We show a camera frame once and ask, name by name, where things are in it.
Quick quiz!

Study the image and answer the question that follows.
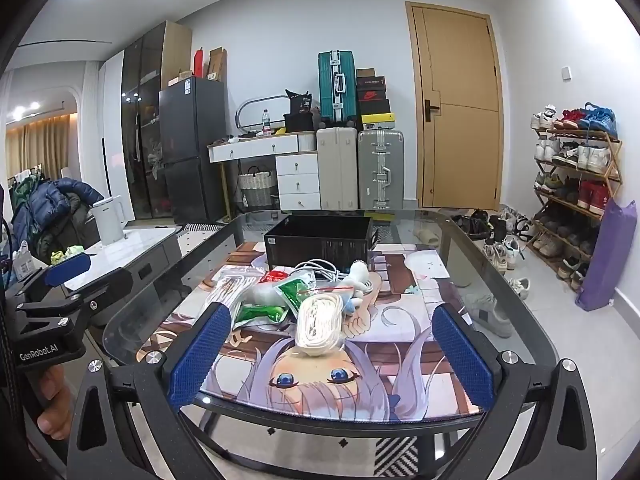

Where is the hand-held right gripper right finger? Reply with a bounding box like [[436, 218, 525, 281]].
[[415, 304, 598, 480]]

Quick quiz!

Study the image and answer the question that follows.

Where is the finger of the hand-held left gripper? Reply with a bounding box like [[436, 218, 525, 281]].
[[17, 252, 92, 295], [14, 266, 134, 320]]

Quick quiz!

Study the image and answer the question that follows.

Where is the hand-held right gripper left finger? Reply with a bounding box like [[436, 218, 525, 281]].
[[65, 302, 246, 480]]

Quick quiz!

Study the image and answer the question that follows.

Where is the small green white medicine packet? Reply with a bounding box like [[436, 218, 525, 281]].
[[235, 300, 291, 326]]

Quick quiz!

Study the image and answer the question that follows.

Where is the clear bag of cable ties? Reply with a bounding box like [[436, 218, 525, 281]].
[[202, 265, 266, 323]]

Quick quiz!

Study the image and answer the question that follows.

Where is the large green white medicine packet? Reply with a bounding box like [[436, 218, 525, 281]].
[[274, 270, 326, 316]]

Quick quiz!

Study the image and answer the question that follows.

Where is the clear bag of white rope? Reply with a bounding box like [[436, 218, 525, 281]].
[[295, 282, 356, 359]]

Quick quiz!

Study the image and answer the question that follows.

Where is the white plush toy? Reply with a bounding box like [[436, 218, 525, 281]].
[[342, 260, 373, 313]]

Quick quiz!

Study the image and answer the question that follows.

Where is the white charging cable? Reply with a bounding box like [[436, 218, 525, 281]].
[[295, 258, 373, 293]]

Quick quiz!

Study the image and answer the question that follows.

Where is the black cardboard box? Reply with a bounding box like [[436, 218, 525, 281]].
[[263, 215, 375, 272]]

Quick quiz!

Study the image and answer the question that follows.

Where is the person's left hand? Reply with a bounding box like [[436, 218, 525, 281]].
[[37, 362, 77, 442]]

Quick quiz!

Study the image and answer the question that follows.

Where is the yellow green cloth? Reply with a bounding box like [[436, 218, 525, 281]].
[[50, 245, 86, 266]]

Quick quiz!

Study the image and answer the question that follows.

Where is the white top side cabinet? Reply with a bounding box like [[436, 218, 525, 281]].
[[65, 225, 183, 306]]

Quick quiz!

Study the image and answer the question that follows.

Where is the white grey sneaker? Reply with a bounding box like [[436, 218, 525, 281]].
[[460, 290, 516, 338]]

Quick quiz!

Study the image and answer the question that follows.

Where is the white electric kettle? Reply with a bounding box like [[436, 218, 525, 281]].
[[90, 195, 126, 246]]

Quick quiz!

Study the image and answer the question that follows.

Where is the blue down jacket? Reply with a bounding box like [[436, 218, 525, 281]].
[[12, 177, 103, 261]]

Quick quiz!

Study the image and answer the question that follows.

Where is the printed cartoon table mat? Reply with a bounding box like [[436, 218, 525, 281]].
[[135, 240, 488, 423]]

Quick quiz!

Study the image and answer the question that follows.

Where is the black white striped rug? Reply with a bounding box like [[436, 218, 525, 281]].
[[177, 221, 236, 235]]

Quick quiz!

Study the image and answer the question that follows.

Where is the beige curtain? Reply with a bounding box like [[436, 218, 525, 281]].
[[5, 115, 81, 181]]

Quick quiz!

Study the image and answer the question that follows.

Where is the pile of floor shoes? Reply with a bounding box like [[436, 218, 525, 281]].
[[450, 207, 538, 306]]

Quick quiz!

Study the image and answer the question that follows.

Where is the beige slipper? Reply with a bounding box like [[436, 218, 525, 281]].
[[412, 225, 443, 246]]

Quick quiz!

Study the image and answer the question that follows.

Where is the dark glass cabinet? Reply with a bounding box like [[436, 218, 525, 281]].
[[121, 21, 193, 221]]

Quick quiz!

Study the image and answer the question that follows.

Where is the white wicker basket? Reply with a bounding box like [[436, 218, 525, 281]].
[[237, 166, 278, 208]]

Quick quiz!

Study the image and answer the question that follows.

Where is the purple fabric bag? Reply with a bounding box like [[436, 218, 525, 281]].
[[575, 197, 638, 313]]

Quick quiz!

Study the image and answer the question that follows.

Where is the dark grey fridge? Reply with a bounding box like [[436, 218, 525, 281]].
[[159, 76, 228, 223]]

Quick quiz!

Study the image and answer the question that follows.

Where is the white drawer cabinet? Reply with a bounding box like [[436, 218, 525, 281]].
[[275, 152, 322, 211]]

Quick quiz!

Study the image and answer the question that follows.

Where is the white desk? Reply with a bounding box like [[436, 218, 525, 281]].
[[207, 132, 317, 211]]

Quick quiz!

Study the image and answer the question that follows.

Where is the silver suitcase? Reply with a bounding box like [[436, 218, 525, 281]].
[[357, 130, 405, 209]]

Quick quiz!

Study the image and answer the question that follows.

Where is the wooden shoe rack with shoes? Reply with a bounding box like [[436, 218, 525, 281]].
[[530, 102, 618, 281]]

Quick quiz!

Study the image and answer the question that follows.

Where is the beige suitcase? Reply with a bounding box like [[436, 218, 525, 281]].
[[316, 127, 360, 209]]

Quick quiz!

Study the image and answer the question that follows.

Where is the arched desk mirror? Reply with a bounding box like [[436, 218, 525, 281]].
[[235, 95, 288, 137]]

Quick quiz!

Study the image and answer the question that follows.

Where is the upright brown cardboard box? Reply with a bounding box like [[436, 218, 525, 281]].
[[207, 47, 227, 81]]

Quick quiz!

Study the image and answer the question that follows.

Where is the bamboo shoe rack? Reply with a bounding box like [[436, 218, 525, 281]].
[[530, 125, 623, 281]]

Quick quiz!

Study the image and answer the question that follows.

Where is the wooden door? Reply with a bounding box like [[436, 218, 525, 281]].
[[406, 2, 503, 209]]

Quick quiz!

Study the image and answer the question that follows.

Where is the black storage bin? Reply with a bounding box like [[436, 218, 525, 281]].
[[283, 111, 318, 133]]

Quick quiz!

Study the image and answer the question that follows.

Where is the yellow black shoe box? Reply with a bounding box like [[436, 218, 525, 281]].
[[361, 114, 397, 132]]

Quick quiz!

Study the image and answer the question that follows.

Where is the black paper bag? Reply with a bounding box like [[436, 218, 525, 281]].
[[286, 89, 315, 115]]

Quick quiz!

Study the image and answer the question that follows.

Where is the teal suitcase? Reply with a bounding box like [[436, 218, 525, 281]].
[[318, 51, 357, 126]]

